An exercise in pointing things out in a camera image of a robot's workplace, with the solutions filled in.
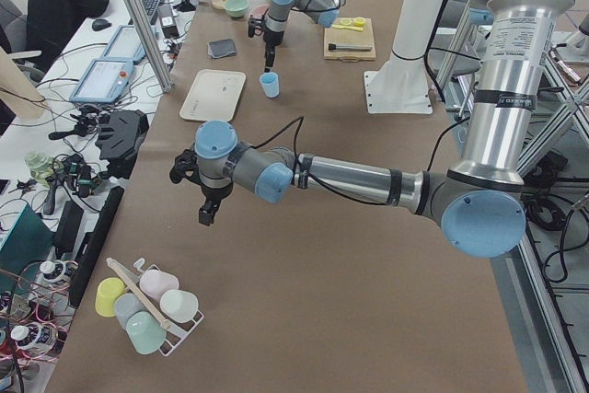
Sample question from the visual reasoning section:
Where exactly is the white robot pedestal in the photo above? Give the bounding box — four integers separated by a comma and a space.
364, 0, 443, 114

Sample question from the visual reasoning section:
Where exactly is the mint cup on rack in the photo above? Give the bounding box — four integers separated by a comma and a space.
125, 311, 167, 355

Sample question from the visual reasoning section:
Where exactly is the blue teach pendant far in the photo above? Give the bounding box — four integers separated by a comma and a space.
102, 25, 146, 64

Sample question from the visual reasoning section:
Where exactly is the grey folded cloth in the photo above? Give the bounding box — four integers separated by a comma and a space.
207, 39, 237, 59

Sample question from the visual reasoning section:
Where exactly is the yellow plastic knife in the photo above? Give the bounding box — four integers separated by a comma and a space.
331, 24, 364, 32

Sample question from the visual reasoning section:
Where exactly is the wooden cutting board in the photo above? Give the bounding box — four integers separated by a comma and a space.
323, 17, 376, 62

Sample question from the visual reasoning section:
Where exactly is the mint green bowl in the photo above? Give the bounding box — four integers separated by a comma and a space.
225, 0, 249, 18

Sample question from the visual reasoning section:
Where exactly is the blue plastic cup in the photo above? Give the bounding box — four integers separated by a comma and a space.
259, 72, 280, 98

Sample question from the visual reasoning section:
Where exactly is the yellow cup on rack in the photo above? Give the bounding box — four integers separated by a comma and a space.
95, 277, 126, 318

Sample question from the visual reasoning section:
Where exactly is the white wire cup rack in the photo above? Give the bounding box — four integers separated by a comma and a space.
106, 258, 204, 356

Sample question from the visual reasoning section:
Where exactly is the grey cup on rack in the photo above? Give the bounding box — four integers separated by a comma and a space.
114, 292, 145, 329

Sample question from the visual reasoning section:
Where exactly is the cream rabbit tray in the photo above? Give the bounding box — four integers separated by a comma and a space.
179, 69, 247, 121

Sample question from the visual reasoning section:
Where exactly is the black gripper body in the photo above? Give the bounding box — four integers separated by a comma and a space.
263, 29, 284, 56
199, 175, 234, 209

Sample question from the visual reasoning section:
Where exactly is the pink bowl of ice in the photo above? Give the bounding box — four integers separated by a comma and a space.
249, 4, 269, 19

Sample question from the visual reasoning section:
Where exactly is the white cup on rack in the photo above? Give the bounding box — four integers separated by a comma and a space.
159, 289, 199, 323

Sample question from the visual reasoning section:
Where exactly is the pink cup on rack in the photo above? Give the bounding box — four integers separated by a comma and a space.
139, 269, 179, 302

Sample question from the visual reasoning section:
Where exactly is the steel muddler black tip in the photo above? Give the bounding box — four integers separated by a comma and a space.
328, 43, 373, 52

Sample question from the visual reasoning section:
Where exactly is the blue teach pendant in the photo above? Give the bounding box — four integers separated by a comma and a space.
69, 57, 134, 104
102, 25, 146, 64

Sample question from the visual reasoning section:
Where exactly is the blue teach pendant near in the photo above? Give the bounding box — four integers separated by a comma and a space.
69, 57, 134, 104

